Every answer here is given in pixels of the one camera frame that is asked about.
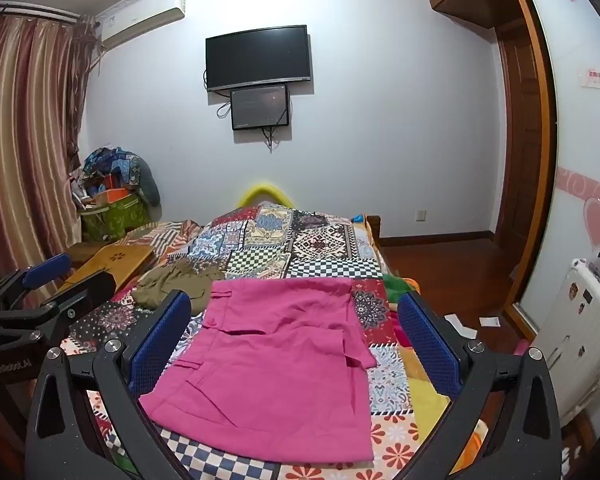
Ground patchwork printed blanket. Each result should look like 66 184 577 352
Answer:
60 202 476 480

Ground yellow curved tube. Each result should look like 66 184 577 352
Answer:
236 182 296 208

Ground curtain rail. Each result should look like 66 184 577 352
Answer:
0 1 97 26

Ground black wall television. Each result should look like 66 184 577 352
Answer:
205 25 312 92

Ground white radiator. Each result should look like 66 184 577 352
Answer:
529 257 600 413

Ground striped orange bed sheet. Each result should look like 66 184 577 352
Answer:
125 219 203 261

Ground dark wooden stool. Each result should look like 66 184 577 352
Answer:
69 241 112 267

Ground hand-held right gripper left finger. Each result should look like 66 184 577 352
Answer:
24 290 193 480

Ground pink pants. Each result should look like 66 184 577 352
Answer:
138 278 378 462

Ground pile of patterned cloths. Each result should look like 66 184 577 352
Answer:
70 146 162 206

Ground pink heart wall sticker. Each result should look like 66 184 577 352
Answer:
555 165 600 252

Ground green patterned bag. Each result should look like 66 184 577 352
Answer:
79 195 148 241

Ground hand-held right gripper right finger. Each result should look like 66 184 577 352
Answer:
397 290 566 480

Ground striped pink beige curtain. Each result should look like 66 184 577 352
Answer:
0 7 98 306

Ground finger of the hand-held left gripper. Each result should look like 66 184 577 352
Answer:
0 270 117 334
0 254 73 319

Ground white air conditioner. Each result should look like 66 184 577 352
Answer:
96 0 187 51

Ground wooden lap desk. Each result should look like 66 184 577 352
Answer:
62 241 157 288

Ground olive green pants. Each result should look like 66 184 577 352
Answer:
132 260 226 311

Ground small black wall monitor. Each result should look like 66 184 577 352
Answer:
230 85 289 131

